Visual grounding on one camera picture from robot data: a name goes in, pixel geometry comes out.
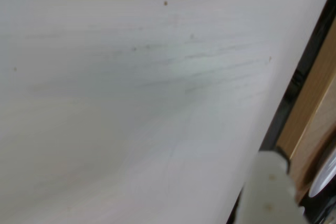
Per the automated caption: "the wooden side table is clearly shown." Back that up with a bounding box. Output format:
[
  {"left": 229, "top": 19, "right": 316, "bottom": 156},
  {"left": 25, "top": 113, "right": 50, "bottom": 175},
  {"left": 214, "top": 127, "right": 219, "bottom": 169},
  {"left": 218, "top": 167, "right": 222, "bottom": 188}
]
[{"left": 277, "top": 22, "right": 336, "bottom": 205}]

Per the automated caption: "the white round plate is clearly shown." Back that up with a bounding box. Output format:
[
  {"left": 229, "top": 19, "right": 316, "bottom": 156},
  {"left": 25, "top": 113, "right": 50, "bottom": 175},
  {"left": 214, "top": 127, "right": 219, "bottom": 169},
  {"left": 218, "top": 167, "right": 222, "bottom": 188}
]
[{"left": 308, "top": 146, "right": 336, "bottom": 198}]

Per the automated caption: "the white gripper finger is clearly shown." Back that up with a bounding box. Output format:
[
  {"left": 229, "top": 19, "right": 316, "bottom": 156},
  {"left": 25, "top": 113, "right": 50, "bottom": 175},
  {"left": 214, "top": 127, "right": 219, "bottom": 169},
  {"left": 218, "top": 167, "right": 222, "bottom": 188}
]
[{"left": 235, "top": 146, "right": 307, "bottom": 224}]

